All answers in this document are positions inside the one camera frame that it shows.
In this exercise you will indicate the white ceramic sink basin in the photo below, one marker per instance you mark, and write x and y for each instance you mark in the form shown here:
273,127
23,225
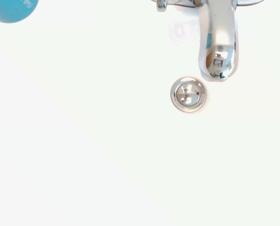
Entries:
107,141

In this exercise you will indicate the chrome sink drain stopper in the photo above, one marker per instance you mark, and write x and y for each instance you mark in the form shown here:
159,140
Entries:
188,94

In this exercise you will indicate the chrome faucet spout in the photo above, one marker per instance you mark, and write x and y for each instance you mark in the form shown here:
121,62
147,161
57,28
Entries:
221,35

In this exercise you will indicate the blue plastic bottle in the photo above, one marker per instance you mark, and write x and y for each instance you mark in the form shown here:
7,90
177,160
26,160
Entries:
10,9

